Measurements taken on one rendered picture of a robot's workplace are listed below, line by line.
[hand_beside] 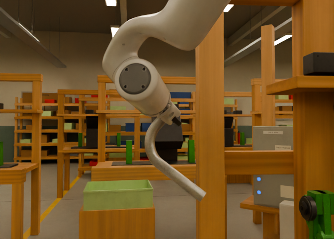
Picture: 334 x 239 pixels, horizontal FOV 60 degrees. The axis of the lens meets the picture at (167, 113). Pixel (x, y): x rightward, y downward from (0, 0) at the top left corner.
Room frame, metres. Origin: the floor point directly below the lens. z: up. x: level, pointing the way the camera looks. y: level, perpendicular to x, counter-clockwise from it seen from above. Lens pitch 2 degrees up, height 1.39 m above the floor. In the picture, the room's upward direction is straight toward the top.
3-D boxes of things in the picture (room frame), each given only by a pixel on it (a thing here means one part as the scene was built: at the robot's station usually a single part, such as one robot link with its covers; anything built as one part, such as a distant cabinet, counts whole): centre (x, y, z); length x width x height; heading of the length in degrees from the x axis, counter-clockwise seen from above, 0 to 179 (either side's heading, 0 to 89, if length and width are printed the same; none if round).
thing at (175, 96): (7.71, 0.77, 1.12); 3.01 x 0.54 x 2.24; 98
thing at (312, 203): (0.92, -0.44, 1.12); 0.07 x 0.03 x 0.08; 3
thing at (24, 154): (9.78, 3.46, 1.11); 3.01 x 0.54 x 2.23; 98
